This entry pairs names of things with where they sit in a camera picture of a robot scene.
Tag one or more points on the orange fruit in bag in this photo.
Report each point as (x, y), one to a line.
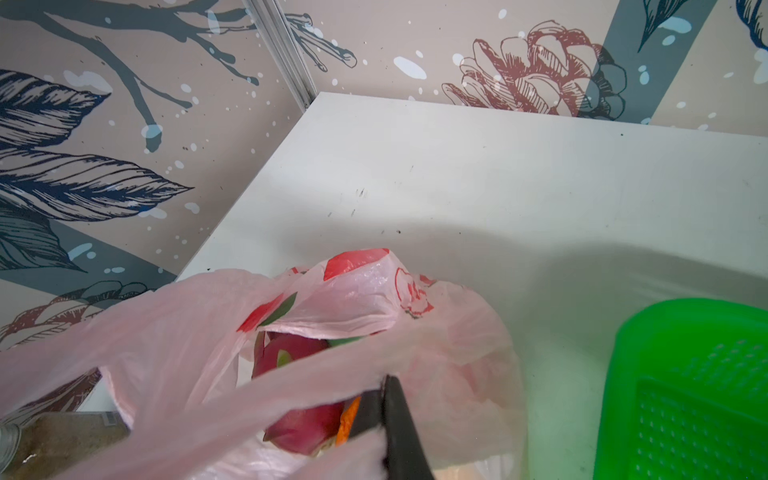
(347, 420)

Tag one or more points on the green plastic basket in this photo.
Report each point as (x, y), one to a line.
(686, 394)

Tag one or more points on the metal can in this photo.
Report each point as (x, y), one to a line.
(10, 446)

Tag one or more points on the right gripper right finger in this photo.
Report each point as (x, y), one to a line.
(405, 458)

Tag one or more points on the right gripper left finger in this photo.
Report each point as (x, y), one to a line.
(369, 413)

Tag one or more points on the pink plastic bag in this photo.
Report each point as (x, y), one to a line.
(178, 362)

